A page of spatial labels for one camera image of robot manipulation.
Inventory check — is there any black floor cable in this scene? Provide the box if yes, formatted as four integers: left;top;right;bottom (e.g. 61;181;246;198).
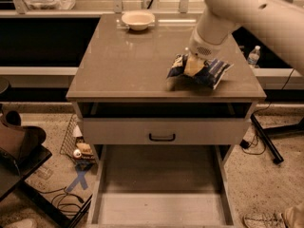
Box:
37;187;86;217

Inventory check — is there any white bowl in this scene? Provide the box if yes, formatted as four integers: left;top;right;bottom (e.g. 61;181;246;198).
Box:
122;10;155;31

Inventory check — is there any wire basket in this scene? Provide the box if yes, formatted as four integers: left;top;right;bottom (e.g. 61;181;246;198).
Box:
60;114;95;164

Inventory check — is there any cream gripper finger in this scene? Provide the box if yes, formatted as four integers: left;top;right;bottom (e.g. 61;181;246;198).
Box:
184;53;205;77

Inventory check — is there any grey drawer cabinet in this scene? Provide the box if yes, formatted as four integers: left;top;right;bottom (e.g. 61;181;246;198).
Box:
66;14;265;159

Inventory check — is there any white sneaker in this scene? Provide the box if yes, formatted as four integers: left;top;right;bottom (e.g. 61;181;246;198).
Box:
243;213;286;228

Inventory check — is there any open middle drawer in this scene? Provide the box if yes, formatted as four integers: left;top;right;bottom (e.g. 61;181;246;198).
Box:
86;145;237;228

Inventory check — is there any brown chair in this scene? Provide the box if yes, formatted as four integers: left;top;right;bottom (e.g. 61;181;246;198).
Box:
0;111;47;163

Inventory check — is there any clear water bottle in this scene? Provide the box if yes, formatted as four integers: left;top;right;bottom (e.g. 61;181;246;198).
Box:
247;46;260;68

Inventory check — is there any closed upper drawer front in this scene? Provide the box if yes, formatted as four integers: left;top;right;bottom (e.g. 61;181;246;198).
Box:
78;118;251;145

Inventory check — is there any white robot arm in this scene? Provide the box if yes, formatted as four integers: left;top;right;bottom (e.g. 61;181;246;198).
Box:
189;0;304;75

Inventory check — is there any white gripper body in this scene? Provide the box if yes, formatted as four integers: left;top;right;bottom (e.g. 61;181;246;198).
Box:
189;28;229;60

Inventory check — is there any black cable bundle right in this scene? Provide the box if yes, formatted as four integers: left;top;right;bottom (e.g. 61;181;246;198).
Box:
239;133;268;157

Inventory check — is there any blue chip bag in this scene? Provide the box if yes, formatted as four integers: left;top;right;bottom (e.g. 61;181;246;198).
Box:
167;53;232;89

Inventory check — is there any black stand leg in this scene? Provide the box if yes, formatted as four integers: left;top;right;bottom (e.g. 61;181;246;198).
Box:
251;114;284;164

